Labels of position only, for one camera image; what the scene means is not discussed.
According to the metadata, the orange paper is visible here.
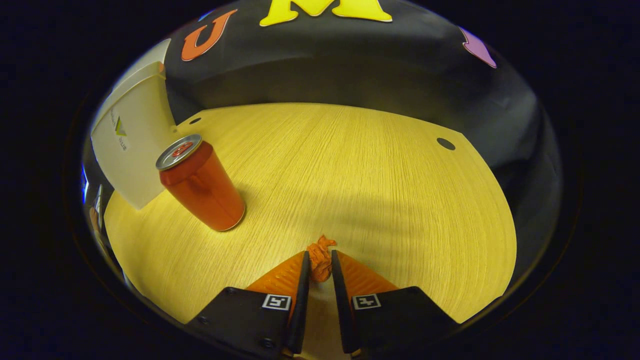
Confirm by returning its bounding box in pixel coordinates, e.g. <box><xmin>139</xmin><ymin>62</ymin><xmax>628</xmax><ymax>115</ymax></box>
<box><xmin>306</xmin><ymin>235</ymin><xmax>337</xmax><ymax>283</ymax></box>

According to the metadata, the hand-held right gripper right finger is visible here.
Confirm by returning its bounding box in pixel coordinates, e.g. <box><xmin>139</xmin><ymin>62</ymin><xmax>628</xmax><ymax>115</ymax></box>
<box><xmin>331</xmin><ymin>249</ymin><xmax>458</xmax><ymax>357</ymax></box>

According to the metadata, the black backdrop cloth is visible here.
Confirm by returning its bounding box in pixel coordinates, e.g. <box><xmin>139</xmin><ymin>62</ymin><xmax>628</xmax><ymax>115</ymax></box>
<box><xmin>162</xmin><ymin>0</ymin><xmax>563</xmax><ymax>281</ymax></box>

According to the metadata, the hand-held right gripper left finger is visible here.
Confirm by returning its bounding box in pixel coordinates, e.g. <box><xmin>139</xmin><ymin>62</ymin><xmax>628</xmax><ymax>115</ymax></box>
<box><xmin>185</xmin><ymin>250</ymin><xmax>311</xmax><ymax>357</ymax></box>

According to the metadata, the wooden desktop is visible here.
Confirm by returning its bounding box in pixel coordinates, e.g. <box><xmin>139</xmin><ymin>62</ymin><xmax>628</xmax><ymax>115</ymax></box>
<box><xmin>102</xmin><ymin>102</ymin><xmax>518</xmax><ymax>360</ymax></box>

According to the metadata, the orange pop can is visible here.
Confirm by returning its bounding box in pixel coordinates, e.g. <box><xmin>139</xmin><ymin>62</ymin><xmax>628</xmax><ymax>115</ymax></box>
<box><xmin>155</xmin><ymin>133</ymin><xmax>247</xmax><ymax>232</ymax></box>

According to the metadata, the white desktop garbage bin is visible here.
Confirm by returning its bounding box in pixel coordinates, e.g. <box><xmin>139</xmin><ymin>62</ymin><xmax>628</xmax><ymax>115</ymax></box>
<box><xmin>90</xmin><ymin>38</ymin><xmax>180</xmax><ymax>211</ymax></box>

